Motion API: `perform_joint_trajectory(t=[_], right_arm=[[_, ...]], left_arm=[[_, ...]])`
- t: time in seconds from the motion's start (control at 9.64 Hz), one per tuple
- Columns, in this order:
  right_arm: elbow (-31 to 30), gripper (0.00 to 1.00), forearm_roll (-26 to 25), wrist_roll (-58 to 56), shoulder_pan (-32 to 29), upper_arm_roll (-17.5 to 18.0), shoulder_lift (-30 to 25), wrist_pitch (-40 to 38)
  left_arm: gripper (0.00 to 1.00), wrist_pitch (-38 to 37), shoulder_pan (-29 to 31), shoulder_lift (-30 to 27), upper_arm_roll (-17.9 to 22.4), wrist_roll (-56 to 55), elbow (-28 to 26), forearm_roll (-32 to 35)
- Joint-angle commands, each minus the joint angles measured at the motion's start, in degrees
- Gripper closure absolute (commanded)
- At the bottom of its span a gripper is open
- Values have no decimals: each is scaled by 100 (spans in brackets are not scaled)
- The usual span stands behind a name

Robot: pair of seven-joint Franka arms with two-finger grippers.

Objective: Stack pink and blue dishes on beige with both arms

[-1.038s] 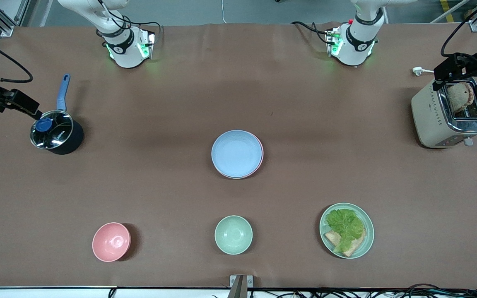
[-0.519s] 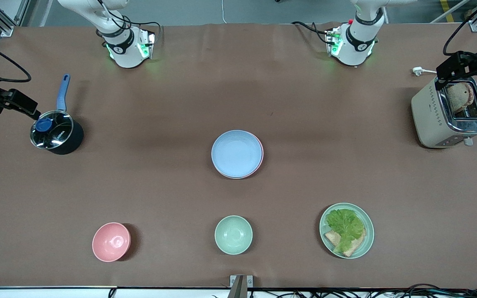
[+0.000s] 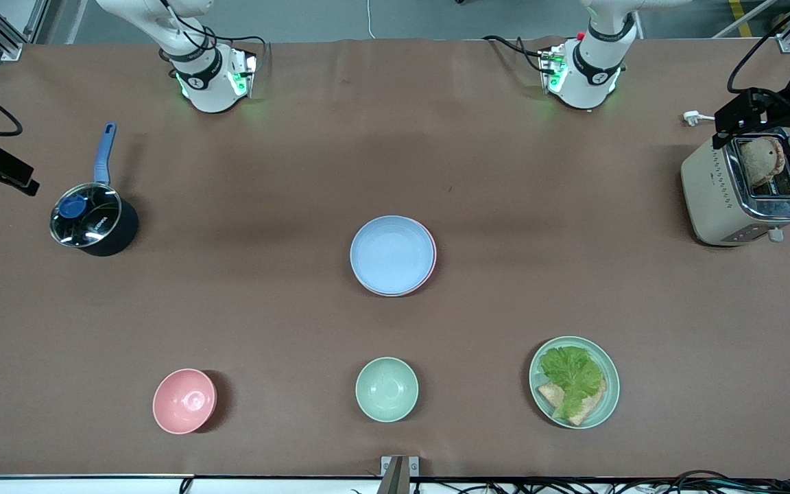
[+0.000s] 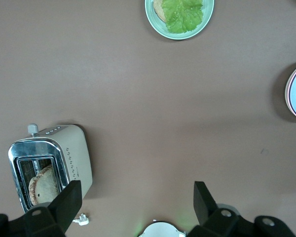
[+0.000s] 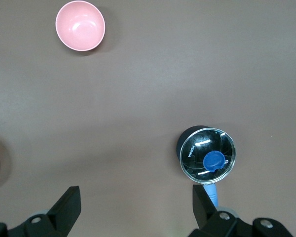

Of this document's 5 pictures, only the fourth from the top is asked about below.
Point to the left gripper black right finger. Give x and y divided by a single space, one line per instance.
217 222

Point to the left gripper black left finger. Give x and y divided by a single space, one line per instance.
47 222

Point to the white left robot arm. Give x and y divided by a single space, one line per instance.
160 230

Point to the white toaster power plug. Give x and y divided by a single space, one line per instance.
83 219

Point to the brown toast in toaster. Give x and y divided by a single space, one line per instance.
45 185

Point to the beige and chrome toaster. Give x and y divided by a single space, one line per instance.
75 158

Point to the beige plate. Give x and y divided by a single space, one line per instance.
285 95

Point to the green plate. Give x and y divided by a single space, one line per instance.
207 17

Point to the green lettuce leaf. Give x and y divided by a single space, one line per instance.
183 17

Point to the toasted bread slice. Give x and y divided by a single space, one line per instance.
159 11

